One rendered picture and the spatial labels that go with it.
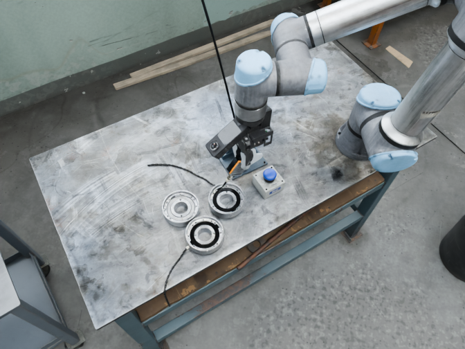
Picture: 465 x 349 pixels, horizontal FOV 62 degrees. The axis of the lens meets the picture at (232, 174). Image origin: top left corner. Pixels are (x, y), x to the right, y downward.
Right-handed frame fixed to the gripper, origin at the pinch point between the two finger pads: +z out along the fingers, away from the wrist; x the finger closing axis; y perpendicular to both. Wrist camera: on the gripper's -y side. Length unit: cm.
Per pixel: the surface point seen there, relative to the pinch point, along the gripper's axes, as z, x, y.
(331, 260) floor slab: 93, -16, 45
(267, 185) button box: 8.6, -5.7, 6.3
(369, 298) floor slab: 93, -40, 49
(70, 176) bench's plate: 13, 28, -44
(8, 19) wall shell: 36, 155, -48
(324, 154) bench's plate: 13.1, -1.9, 30.6
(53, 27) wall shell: 48, 156, -29
